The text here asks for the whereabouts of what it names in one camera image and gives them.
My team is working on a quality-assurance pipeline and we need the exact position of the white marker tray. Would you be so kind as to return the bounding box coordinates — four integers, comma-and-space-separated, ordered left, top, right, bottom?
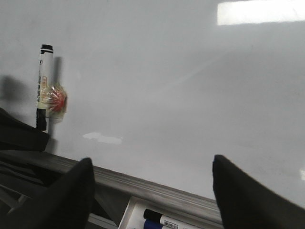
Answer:
90, 195, 224, 229

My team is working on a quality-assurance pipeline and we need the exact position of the black capped marker in tray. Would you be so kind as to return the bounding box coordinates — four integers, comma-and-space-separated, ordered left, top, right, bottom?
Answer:
143, 209, 199, 229

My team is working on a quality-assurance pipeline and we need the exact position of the white whiteboard with metal frame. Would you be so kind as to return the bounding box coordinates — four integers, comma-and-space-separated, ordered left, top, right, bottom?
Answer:
0, 0, 305, 226

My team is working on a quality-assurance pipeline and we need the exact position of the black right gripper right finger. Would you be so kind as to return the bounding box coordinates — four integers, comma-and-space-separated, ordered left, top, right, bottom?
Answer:
212, 155, 305, 229

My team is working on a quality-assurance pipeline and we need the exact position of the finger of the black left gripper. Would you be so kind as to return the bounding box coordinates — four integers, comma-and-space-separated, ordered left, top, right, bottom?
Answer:
0, 109, 50, 151

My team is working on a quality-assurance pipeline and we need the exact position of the blue capped marker in tray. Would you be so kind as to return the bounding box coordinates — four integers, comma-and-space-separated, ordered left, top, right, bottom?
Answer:
143, 219, 167, 229

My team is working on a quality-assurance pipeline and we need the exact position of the black white whiteboard marker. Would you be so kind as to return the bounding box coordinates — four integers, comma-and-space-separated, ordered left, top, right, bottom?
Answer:
36, 44, 53, 132

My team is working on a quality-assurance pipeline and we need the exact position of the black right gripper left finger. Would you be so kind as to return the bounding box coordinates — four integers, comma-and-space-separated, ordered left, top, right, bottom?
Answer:
0, 158, 95, 229

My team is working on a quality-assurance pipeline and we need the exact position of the red magnet taped to marker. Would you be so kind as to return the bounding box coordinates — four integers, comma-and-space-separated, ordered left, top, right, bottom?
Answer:
45, 83, 68, 122

